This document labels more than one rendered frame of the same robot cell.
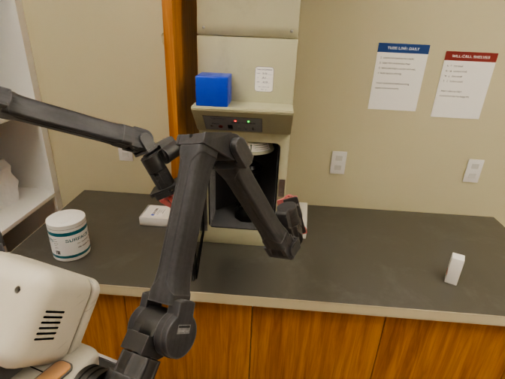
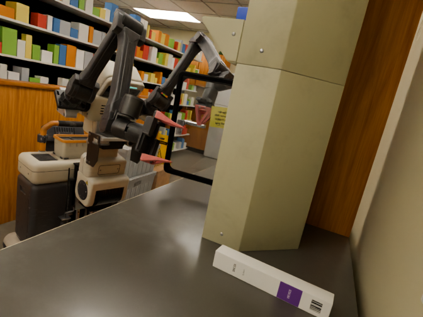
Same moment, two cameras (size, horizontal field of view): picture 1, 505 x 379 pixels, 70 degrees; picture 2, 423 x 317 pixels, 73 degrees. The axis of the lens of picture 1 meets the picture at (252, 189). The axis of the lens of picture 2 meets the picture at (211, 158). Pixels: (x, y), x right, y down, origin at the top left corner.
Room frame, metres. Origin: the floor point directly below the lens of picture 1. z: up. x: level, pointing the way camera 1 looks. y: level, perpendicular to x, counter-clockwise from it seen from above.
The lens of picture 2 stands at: (1.44, -0.82, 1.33)
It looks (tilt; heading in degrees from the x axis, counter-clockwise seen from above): 12 degrees down; 108
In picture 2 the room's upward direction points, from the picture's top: 11 degrees clockwise
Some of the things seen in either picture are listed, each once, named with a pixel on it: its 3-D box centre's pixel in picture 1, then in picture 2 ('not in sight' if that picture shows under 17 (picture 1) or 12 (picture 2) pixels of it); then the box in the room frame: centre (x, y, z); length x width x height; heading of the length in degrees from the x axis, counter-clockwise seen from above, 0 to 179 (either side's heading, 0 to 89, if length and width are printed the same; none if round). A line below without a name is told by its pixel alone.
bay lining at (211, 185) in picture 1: (245, 174); not in sight; (1.36, 0.03, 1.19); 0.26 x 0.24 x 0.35; 87
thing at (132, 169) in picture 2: not in sight; (129, 156); (-0.35, 1.78, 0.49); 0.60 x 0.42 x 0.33; 87
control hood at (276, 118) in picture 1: (243, 120); (238, 52); (1.18, 0.04, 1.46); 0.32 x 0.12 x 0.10; 87
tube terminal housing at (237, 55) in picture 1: (246, 143); (288, 109); (1.36, 0.03, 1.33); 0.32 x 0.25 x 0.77; 87
